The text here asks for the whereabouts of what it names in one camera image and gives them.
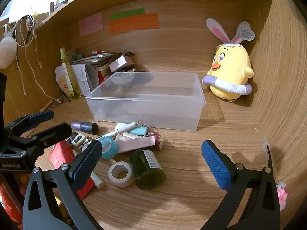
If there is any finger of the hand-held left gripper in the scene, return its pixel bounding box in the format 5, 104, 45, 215
5, 110, 55, 137
20, 122, 73, 154

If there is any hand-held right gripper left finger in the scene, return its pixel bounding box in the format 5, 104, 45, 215
22, 139, 103, 230

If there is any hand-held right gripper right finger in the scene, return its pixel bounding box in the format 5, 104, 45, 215
200, 139, 281, 230

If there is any white stick tube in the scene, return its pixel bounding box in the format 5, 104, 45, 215
72, 149, 106, 189

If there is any red drawstring pouch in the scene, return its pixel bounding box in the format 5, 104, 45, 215
49, 141, 95, 200

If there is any white mahjong tile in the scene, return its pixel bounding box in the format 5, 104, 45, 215
71, 132, 86, 146

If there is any teal tape roll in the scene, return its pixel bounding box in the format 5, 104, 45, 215
98, 136, 119, 160

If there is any purple lipstick tube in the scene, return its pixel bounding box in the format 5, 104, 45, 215
71, 121, 99, 133

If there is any white tape roll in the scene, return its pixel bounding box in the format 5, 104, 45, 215
108, 161, 135, 188

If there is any pink white cream tube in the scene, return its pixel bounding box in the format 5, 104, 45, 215
115, 134, 156, 154

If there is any dark green glass bottle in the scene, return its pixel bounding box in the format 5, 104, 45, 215
130, 149, 166, 190

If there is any teal frosted tube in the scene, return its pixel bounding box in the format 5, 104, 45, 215
120, 126, 148, 140

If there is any clear plastic storage box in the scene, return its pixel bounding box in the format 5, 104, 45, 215
85, 71, 207, 132

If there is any wooden stick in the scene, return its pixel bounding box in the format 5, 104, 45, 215
40, 100, 53, 112

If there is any white sachet packet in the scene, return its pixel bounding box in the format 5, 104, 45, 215
55, 63, 73, 98

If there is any yellow-green spray bottle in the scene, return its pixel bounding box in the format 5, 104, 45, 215
59, 47, 82, 100

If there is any pink beaded charm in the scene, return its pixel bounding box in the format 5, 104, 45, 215
146, 129, 164, 150

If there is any red book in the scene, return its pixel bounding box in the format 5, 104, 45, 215
98, 69, 109, 85

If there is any white fluffy pompom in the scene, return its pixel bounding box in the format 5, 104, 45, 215
0, 37, 18, 69

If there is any stack of booklets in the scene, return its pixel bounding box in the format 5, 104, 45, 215
72, 49, 116, 77

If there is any white bowl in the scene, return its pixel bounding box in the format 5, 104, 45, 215
113, 71, 135, 87

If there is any yellow chick plush toy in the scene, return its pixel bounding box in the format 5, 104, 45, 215
201, 17, 256, 102

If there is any small white cardboard box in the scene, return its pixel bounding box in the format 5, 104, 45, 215
108, 55, 134, 72

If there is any pink paper note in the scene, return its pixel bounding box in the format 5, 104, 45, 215
79, 13, 103, 37

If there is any wooden desk hutch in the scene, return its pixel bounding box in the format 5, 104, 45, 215
0, 0, 307, 230

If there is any orange paper note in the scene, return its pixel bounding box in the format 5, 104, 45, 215
108, 13, 160, 35

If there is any green paper note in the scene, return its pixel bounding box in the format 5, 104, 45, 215
110, 8, 146, 21

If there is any white hanging cord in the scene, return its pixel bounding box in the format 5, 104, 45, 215
13, 6, 57, 101

